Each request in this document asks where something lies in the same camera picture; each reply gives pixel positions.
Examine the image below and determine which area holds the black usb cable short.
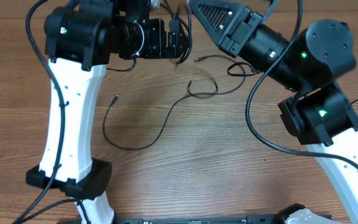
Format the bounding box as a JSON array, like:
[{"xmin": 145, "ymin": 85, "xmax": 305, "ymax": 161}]
[{"xmin": 163, "ymin": 0, "xmax": 260, "ymax": 78}]

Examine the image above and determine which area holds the black usb cable long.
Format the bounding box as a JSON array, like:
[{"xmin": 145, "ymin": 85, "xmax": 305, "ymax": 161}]
[{"xmin": 101, "ymin": 55, "xmax": 251, "ymax": 151}]

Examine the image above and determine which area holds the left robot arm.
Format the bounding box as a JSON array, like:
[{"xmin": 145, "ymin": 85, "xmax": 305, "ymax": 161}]
[{"xmin": 26, "ymin": 1, "xmax": 185, "ymax": 223}]

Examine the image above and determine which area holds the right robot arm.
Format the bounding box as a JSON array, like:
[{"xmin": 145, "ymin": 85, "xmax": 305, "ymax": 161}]
[{"xmin": 189, "ymin": 1, "xmax": 358, "ymax": 223}]

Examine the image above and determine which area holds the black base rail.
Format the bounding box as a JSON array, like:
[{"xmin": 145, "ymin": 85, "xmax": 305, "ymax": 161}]
[{"xmin": 57, "ymin": 203, "xmax": 341, "ymax": 224}]

